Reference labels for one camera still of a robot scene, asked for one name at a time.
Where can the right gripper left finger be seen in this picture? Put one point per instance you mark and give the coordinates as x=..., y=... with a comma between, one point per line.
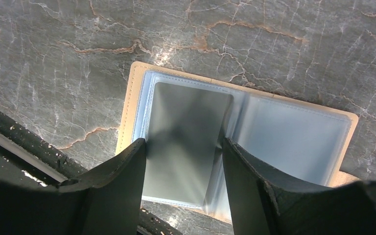
x=112, y=193

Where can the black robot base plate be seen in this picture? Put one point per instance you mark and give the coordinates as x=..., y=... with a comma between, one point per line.
x=31, y=202

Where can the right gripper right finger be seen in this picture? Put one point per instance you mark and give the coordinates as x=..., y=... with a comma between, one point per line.
x=266, y=201

